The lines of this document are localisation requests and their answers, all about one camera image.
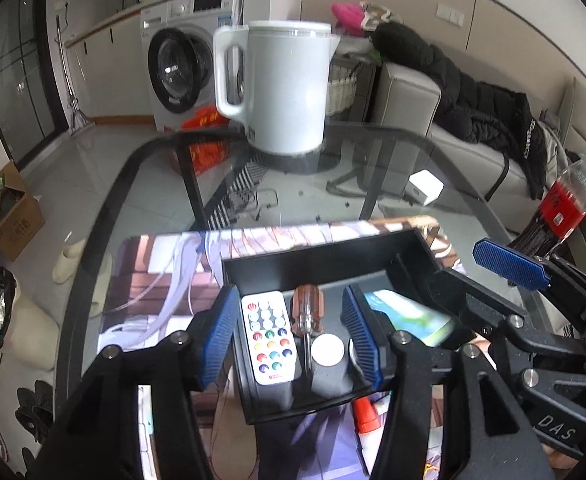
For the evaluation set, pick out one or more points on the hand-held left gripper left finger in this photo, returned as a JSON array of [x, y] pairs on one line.
[[218, 335]]

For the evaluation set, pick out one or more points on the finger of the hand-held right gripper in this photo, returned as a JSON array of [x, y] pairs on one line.
[[473, 305], [510, 262]]

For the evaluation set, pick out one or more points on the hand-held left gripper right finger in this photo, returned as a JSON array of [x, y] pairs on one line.
[[362, 332]]

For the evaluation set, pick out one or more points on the white round disc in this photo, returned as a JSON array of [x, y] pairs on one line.
[[329, 351]]

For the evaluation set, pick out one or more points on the green card packet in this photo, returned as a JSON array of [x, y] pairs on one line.
[[408, 317]]

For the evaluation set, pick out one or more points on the white remote control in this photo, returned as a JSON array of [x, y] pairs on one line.
[[268, 340]]

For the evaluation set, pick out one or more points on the black cardboard box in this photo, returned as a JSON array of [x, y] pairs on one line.
[[323, 270]]

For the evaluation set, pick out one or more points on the printed desk mat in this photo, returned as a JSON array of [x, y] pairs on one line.
[[163, 280]]

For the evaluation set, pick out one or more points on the cola bottle with red label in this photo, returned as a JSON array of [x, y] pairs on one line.
[[563, 205]]

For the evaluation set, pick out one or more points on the glue bottle with red cap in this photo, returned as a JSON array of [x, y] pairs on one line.
[[365, 415]]

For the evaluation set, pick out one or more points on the small white charger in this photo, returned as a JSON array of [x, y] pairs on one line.
[[425, 187]]

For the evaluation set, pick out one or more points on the grey jacket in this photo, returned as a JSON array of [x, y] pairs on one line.
[[558, 140]]

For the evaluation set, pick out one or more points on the beige slipper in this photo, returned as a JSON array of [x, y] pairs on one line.
[[69, 262]]

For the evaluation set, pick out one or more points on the black kettle base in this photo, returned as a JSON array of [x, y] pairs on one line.
[[298, 162]]

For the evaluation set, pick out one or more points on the red bag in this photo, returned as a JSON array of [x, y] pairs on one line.
[[205, 150]]

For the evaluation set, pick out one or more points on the black jacket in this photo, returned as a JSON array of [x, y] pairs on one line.
[[448, 85]]

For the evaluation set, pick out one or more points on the grey sofa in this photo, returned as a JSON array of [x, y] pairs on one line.
[[408, 95]]

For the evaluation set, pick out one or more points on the brown cardboard box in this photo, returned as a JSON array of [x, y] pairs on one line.
[[20, 225]]

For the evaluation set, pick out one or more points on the wicker basket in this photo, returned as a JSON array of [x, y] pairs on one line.
[[342, 90]]

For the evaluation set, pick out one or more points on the white electric kettle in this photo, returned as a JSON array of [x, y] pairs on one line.
[[288, 90]]

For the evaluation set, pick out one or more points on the mop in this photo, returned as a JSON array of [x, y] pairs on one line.
[[73, 105]]

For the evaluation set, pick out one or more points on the patterned cloth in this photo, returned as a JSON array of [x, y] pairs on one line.
[[380, 14]]

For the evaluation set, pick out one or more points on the pink cloth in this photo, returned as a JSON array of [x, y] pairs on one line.
[[348, 16]]

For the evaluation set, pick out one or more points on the kitchen counter cabinets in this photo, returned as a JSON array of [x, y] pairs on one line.
[[103, 50]]

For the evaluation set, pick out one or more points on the white washing machine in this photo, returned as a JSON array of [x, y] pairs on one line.
[[188, 15]]

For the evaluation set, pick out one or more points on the dark glass door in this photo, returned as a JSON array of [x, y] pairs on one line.
[[18, 70]]

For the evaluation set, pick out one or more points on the kitchen faucet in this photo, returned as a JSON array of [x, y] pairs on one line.
[[121, 0]]

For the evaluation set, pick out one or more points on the wall switch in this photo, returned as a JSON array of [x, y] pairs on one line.
[[449, 13]]

